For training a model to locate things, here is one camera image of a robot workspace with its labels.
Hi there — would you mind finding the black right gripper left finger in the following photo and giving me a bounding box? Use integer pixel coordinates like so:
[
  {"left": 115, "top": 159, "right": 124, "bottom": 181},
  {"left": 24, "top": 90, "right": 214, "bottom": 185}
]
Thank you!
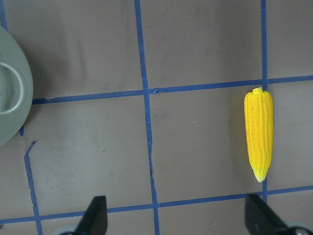
[{"left": 73, "top": 196, "right": 108, "bottom": 235}]

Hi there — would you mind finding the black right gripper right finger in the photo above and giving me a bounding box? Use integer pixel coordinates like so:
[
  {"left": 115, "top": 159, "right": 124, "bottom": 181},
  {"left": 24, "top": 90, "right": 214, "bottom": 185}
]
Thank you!
[{"left": 245, "top": 193, "right": 313, "bottom": 235}]

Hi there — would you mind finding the yellow plastic corn cob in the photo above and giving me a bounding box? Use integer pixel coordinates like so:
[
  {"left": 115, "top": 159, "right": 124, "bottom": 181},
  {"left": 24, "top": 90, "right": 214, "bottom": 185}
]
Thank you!
[{"left": 244, "top": 87, "right": 274, "bottom": 183}]

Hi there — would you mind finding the grey-green pot lid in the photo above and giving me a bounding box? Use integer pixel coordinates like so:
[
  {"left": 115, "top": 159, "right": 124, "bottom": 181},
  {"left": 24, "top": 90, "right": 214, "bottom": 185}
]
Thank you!
[{"left": 0, "top": 27, "right": 33, "bottom": 145}]

